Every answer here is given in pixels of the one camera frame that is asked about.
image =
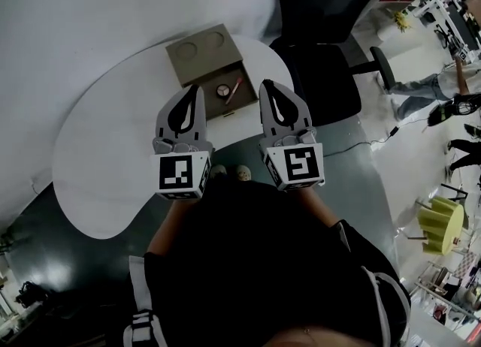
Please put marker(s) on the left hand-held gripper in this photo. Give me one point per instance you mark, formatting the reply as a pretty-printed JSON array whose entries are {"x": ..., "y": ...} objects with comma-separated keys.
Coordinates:
[{"x": 176, "y": 176}]

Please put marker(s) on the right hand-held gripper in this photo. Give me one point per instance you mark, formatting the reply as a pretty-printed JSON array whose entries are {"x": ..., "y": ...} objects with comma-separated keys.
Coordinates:
[{"x": 300, "y": 165}]

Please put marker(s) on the round makeup compact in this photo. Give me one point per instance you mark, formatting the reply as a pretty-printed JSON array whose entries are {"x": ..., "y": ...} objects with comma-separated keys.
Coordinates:
[{"x": 223, "y": 91}]

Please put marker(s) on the pink makeup brush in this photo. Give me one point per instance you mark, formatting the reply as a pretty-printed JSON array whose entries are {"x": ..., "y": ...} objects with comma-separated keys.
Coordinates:
[{"x": 233, "y": 90}]

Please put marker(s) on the khaki cardboard box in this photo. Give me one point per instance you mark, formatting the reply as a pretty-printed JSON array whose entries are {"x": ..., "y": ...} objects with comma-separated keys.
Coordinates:
[{"x": 221, "y": 52}]

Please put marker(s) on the person's right forearm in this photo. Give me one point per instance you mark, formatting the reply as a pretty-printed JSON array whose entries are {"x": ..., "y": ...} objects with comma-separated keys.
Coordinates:
[{"x": 319, "y": 203}]

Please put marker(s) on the person's left forearm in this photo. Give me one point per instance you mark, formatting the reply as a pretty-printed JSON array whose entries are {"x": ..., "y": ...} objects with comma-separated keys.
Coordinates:
[{"x": 169, "y": 225}]

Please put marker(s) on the person's left shoe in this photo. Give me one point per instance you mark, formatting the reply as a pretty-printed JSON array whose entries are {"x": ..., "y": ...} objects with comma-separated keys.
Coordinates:
[{"x": 218, "y": 172}]

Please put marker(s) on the person's shoe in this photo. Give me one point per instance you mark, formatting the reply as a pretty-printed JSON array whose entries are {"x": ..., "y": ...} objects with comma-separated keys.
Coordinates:
[
  {"x": 218, "y": 172},
  {"x": 243, "y": 173}
]

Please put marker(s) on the person's right shoe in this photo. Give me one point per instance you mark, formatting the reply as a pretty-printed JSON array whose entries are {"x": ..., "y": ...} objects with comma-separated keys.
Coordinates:
[{"x": 243, "y": 173}]

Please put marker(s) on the black office chair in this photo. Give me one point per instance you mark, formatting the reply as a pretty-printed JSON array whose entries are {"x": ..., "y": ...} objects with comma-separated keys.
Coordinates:
[{"x": 319, "y": 19}]

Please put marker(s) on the person's black shirt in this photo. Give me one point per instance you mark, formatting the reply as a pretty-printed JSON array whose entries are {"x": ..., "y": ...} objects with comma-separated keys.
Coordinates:
[{"x": 255, "y": 263}]

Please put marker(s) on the yellow flowers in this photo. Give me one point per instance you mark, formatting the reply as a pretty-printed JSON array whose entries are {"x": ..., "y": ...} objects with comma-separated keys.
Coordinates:
[{"x": 401, "y": 20}]

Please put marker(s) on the yellow round stool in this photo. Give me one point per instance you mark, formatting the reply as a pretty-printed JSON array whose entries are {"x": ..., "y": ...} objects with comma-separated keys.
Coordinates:
[{"x": 443, "y": 225}]

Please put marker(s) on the white equipment desk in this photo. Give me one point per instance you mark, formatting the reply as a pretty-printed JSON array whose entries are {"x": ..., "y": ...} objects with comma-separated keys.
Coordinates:
[{"x": 451, "y": 19}]

